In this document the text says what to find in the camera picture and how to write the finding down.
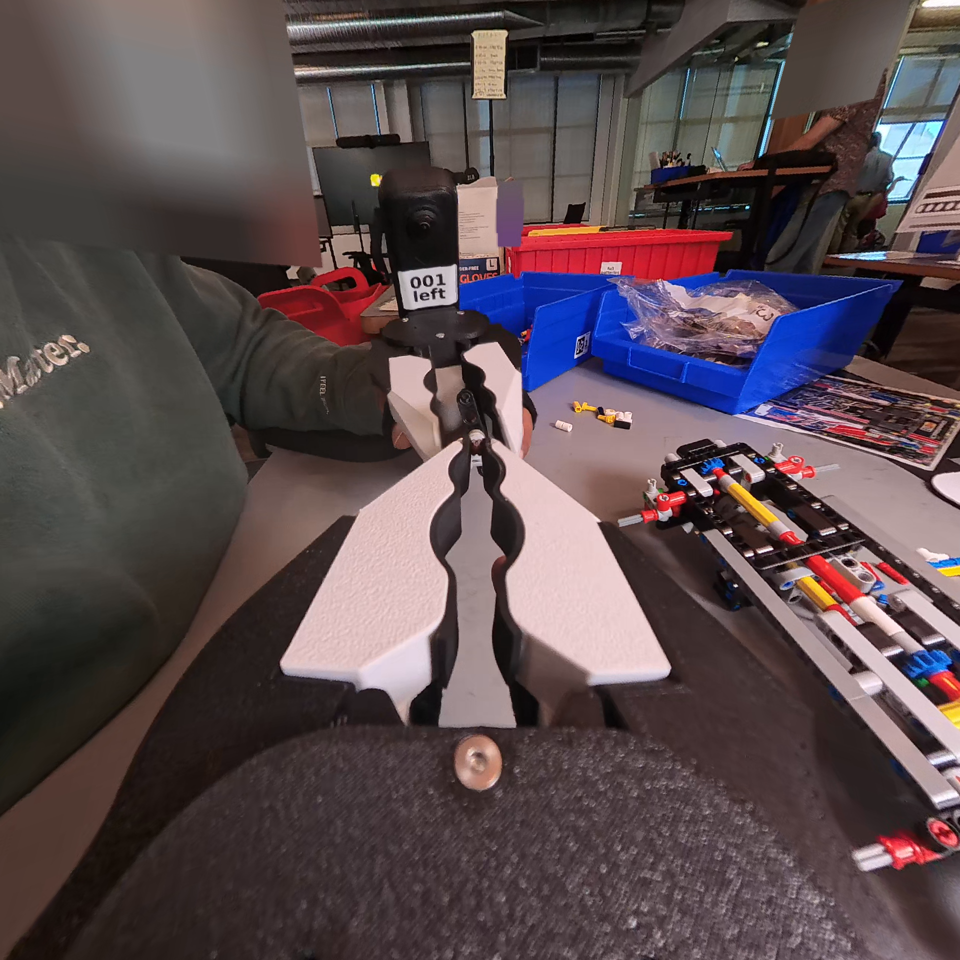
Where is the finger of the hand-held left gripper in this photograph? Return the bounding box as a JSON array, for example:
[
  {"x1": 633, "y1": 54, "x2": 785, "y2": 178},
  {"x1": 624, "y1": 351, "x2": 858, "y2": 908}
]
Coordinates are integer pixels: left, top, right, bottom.
[
  {"x1": 454, "y1": 342, "x2": 525, "y2": 456},
  {"x1": 387, "y1": 351, "x2": 454, "y2": 462}
]

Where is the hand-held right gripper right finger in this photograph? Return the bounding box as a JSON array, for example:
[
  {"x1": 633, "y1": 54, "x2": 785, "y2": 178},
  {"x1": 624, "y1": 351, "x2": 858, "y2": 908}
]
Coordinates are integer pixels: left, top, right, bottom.
[{"x1": 480, "y1": 439, "x2": 672, "y2": 726}]

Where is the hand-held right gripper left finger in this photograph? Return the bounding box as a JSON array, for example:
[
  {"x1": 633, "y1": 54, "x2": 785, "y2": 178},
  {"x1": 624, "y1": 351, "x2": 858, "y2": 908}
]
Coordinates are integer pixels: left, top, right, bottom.
[{"x1": 281, "y1": 441, "x2": 471, "y2": 726}]

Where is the small black lego beam piece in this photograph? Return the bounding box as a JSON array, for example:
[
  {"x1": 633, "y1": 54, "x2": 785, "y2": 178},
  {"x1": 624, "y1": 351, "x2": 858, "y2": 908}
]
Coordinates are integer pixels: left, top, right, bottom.
[{"x1": 454, "y1": 388, "x2": 489, "y2": 472}]

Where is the person's left forearm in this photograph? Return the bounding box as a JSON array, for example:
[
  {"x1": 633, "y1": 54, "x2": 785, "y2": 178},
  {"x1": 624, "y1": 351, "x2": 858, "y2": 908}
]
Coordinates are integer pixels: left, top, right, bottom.
[{"x1": 180, "y1": 255, "x2": 397, "y2": 463}]

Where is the lego car chassis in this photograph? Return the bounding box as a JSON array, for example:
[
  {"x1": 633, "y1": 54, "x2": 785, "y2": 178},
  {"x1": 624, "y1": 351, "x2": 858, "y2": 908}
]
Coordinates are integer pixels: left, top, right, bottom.
[{"x1": 618, "y1": 438, "x2": 960, "y2": 873}]

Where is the person's left hand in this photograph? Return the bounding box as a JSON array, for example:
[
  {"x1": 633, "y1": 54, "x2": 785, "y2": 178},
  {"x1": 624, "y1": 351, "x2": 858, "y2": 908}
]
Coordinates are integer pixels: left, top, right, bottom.
[{"x1": 382, "y1": 390, "x2": 538, "y2": 460}]

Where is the white glove box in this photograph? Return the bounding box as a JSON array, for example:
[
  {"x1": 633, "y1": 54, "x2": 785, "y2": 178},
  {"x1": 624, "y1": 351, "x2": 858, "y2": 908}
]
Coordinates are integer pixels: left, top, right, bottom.
[{"x1": 456, "y1": 177, "x2": 520, "y2": 288}]

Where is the black monitor screen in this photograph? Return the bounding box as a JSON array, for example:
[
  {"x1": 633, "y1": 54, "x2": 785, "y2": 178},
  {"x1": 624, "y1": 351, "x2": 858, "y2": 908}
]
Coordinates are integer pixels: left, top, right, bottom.
[{"x1": 312, "y1": 141, "x2": 433, "y2": 231}]

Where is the blue bin with tag sticker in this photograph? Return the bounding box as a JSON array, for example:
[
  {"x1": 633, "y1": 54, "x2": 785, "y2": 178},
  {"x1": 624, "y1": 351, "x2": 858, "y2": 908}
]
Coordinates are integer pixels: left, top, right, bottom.
[{"x1": 520, "y1": 271, "x2": 625, "y2": 393}]

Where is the small blue bin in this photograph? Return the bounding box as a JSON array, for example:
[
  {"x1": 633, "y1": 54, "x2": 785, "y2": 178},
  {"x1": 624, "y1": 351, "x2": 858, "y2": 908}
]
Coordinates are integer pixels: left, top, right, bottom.
[{"x1": 457, "y1": 273, "x2": 526, "y2": 333}]

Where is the red plastic crate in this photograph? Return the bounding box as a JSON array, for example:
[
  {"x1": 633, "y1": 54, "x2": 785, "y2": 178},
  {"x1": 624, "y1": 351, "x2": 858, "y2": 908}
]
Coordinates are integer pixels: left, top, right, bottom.
[{"x1": 257, "y1": 268, "x2": 380, "y2": 348}]

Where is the paper sign on pole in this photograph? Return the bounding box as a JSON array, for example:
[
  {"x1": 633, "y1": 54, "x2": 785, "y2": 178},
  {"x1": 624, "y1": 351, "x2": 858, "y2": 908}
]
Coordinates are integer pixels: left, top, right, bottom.
[{"x1": 469, "y1": 28, "x2": 510, "y2": 181}]

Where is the long red bin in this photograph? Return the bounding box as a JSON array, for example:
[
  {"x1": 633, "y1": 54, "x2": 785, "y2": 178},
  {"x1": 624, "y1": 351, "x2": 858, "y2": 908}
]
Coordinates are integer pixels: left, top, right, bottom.
[{"x1": 507, "y1": 223, "x2": 733, "y2": 282}]

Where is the crumpled clear plastic bag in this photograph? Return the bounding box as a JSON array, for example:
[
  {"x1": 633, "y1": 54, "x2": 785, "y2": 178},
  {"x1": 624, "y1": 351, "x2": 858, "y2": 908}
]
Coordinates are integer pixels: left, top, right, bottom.
[{"x1": 616, "y1": 274, "x2": 802, "y2": 367}]

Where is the blue pen holder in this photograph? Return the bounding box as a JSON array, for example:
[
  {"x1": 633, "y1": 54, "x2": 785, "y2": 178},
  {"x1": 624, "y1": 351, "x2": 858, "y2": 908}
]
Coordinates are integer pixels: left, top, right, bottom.
[{"x1": 649, "y1": 150, "x2": 708, "y2": 187}]

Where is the person's green sweatshirt torso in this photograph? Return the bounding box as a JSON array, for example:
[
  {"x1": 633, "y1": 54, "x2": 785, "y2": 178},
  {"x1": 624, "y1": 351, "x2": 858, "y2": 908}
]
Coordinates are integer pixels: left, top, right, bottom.
[{"x1": 0, "y1": 238, "x2": 250, "y2": 817}]

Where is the blue bin with plastic bag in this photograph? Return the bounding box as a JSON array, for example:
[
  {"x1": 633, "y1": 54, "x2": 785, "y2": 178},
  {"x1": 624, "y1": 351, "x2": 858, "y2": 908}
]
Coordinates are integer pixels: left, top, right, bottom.
[{"x1": 591, "y1": 270, "x2": 903, "y2": 415}]

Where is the wooden standing desk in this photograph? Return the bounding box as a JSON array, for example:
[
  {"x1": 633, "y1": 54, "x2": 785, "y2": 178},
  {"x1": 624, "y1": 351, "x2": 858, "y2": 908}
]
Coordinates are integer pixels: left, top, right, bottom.
[{"x1": 633, "y1": 159, "x2": 840, "y2": 271}]

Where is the printed sticker sheet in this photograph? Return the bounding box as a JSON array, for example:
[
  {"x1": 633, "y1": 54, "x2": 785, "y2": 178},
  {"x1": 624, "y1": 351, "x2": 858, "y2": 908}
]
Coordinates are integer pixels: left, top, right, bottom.
[{"x1": 738, "y1": 372, "x2": 960, "y2": 472}]

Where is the wooden side table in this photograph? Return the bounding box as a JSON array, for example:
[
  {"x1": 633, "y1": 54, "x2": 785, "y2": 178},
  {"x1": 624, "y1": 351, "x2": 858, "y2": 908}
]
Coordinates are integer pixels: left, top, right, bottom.
[{"x1": 823, "y1": 250, "x2": 960, "y2": 292}]

